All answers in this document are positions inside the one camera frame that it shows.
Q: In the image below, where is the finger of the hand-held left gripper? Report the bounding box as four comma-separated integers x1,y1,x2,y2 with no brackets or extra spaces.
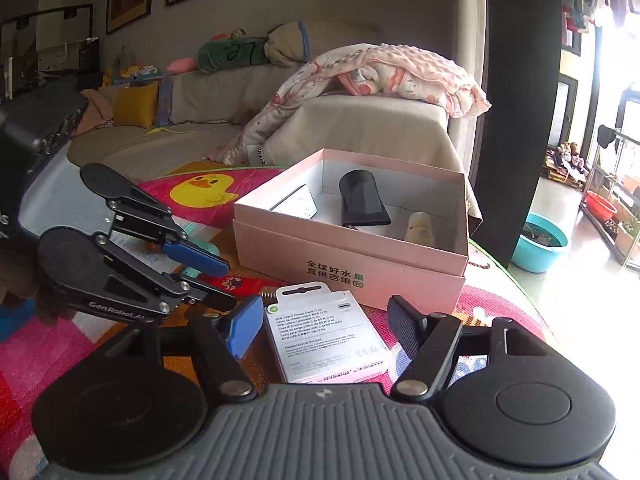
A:
106,184,232,279
74,241,238,322

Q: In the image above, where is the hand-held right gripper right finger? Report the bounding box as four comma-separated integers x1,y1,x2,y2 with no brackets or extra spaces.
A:
387,295,557,403

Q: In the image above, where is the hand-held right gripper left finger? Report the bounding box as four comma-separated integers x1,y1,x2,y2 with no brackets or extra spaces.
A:
107,295,265,403

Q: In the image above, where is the pink cardboard box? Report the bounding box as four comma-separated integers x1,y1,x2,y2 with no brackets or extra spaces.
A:
233,148,471,315

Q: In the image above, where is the white cable package box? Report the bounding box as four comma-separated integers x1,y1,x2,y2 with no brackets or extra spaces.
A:
263,282,392,385

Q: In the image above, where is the cream tube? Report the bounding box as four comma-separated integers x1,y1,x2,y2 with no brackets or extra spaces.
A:
404,211,437,249

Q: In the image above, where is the white charger adapter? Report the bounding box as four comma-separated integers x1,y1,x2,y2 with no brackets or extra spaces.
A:
269,184,317,222

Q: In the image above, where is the black cylindrical nozzle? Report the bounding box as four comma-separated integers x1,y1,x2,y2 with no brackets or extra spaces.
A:
338,170,392,228

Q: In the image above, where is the person's left hand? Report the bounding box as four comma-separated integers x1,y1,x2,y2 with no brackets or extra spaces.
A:
0,251,67,330

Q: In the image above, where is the red patterned packet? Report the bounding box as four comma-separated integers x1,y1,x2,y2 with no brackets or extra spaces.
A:
219,276,263,302

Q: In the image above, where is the colourful duck play mat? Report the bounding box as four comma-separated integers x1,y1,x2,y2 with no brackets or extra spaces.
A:
0,160,561,480

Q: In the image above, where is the pink cloth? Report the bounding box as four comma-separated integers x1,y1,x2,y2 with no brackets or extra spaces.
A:
79,88,117,135

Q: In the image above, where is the yellow cushion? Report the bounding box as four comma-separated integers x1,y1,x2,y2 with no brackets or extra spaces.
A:
111,82,161,130

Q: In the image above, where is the dark glass cabinet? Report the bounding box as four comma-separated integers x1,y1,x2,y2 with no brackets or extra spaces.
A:
0,4,101,106

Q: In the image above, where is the blue patterned cushion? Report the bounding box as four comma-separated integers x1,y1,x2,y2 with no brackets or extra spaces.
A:
155,76,175,127

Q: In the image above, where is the colourful small toy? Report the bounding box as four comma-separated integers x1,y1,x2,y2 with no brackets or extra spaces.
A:
121,64,163,85

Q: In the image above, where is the blue plastic basin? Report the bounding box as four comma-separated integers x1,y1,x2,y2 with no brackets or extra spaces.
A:
510,211,570,274

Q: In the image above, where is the beige covered sofa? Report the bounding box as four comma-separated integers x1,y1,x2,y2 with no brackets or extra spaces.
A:
67,62,470,196

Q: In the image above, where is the green plush toy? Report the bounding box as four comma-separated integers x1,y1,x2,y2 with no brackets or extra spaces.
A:
196,36,273,75

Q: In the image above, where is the red plastic basin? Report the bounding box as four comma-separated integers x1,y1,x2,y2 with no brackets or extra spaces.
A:
584,189,619,222

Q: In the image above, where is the pile of shoes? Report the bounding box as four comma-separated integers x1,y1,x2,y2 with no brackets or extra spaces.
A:
544,141,592,187

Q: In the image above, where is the pink printed blanket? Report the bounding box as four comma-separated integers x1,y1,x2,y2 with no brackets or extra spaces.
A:
207,42,493,167

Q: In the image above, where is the metal rack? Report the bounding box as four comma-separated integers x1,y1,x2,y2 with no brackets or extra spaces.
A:
579,126,640,267

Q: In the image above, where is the beige pillow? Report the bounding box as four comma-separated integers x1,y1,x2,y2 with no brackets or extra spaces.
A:
266,20,381,68

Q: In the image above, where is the blue strap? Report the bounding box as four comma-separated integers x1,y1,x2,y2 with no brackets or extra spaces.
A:
298,20,315,62

